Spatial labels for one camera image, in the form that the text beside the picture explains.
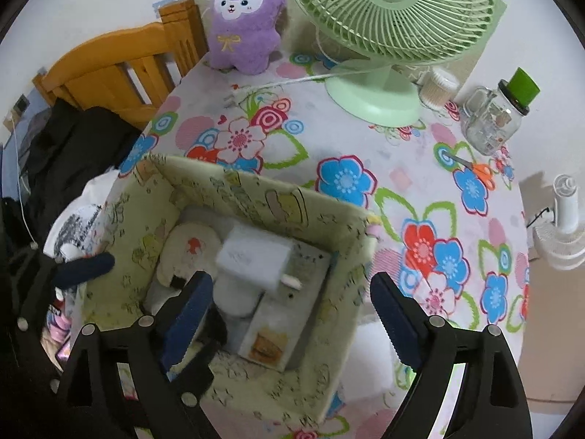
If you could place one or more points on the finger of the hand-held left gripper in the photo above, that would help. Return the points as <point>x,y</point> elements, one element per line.
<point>87,269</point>

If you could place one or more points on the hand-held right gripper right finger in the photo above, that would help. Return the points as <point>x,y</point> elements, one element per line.
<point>395,324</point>

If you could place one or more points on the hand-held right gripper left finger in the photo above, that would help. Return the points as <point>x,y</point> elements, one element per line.
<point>187,324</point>

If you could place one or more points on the large white charger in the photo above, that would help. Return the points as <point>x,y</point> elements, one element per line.
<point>249,258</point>

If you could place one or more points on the yellow printed fabric storage box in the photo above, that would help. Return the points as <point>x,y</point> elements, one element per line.
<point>283,201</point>

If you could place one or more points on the white printed plastic bag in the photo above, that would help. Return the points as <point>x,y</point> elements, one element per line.
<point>77,224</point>

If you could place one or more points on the pink printed packet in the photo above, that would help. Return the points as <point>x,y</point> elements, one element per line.
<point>59,324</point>

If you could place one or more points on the black clothing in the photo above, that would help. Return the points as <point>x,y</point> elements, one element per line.
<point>77,146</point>

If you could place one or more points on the white circulation fan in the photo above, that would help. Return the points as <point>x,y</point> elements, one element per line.
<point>564,247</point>

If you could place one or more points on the wooden chair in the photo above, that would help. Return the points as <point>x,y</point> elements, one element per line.
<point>100,73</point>

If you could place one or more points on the glass jar mug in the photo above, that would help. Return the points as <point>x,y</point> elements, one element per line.
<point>491,123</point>

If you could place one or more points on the cotton swab container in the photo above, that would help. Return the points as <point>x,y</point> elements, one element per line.
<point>438,89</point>

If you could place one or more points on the green plastic cup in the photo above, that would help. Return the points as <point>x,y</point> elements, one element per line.
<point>523,86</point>

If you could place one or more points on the purple plush toy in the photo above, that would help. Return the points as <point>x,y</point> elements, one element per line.
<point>242,41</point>

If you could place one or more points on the wall socket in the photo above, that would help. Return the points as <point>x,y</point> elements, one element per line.
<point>20,104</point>

